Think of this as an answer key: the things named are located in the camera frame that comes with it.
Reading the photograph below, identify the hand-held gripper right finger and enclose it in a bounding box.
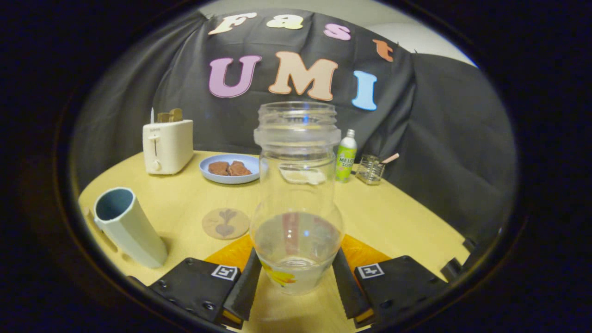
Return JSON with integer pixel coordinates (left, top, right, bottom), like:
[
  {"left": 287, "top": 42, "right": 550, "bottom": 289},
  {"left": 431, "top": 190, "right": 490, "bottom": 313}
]
[{"left": 332, "top": 234, "right": 451, "bottom": 329}]

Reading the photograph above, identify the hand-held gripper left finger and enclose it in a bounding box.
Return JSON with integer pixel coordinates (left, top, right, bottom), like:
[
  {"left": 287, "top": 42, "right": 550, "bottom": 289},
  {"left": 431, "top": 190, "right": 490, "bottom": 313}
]
[{"left": 127, "top": 234, "right": 263, "bottom": 330}]

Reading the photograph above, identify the round cork coaster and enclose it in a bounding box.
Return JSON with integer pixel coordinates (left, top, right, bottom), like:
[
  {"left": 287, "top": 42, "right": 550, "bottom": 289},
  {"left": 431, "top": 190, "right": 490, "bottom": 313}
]
[{"left": 202, "top": 208, "right": 251, "bottom": 240}]

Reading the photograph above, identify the clear glass juice bottle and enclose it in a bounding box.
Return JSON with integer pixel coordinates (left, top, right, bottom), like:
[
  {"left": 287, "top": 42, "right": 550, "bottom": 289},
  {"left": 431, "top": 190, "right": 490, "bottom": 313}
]
[{"left": 250, "top": 102, "right": 345, "bottom": 296}]

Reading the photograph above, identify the pale blue cup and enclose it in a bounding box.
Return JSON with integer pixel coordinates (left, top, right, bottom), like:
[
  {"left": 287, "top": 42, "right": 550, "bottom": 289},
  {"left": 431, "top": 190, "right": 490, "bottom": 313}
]
[{"left": 85, "top": 187, "right": 168, "bottom": 269}]

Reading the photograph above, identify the green soda bottle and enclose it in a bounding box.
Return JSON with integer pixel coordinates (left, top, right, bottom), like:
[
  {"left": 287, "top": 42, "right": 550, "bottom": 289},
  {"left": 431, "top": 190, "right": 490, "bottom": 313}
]
[{"left": 335, "top": 129, "right": 358, "bottom": 183}]

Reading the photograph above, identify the wooden table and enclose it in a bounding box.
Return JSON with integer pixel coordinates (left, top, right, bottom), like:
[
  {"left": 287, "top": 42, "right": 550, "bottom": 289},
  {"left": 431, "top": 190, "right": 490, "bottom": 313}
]
[{"left": 78, "top": 150, "right": 472, "bottom": 333}]

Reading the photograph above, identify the blue plate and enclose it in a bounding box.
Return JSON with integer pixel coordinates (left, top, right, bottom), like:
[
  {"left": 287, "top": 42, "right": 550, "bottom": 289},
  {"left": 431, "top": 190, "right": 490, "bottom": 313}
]
[{"left": 199, "top": 154, "right": 260, "bottom": 185}]

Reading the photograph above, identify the white toaster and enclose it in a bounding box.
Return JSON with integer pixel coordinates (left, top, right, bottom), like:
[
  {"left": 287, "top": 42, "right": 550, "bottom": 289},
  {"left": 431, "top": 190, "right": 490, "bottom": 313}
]
[{"left": 142, "top": 119, "right": 194, "bottom": 175}]

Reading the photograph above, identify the wire mesh holder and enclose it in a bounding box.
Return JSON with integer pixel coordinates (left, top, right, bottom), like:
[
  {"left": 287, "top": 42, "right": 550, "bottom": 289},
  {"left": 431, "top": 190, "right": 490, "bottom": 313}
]
[{"left": 356, "top": 154, "right": 386, "bottom": 185}]

